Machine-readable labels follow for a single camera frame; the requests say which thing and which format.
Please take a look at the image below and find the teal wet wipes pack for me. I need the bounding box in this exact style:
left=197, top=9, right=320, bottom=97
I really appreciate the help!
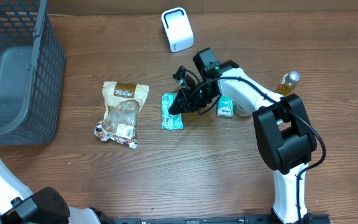
left=161, top=93, right=183, bottom=131

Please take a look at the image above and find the small teal white box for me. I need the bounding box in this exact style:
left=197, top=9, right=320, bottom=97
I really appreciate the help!
left=216, top=96, right=234, bottom=118

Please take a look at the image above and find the green lid jar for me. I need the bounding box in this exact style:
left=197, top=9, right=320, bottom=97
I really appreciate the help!
left=234, top=103, right=250, bottom=117

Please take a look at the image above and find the brown snack bag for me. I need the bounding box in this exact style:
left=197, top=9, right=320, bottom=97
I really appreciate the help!
left=94, top=82, right=149, bottom=149

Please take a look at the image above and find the yellow liquid bottle silver cap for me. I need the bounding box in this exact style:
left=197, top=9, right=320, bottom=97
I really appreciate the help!
left=277, top=71, right=301, bottom=96

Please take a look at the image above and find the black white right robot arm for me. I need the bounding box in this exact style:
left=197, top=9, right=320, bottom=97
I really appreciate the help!
left=168, top=48, right=317, bottom=223

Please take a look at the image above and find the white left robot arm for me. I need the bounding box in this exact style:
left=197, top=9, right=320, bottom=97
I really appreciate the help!
left=0, top=159, right=110, bottom=224

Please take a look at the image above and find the white barcode scanner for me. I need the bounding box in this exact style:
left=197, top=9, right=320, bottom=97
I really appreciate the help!
left=161, top=7, right=194, bottom=53

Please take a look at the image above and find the grey plastic shopping basket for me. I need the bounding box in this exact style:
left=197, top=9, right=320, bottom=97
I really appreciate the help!
left=0, top=0, right=65, bottom=145

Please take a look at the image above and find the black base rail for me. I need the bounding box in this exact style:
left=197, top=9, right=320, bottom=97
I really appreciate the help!
left=110, top=213, right=332, bottom=224

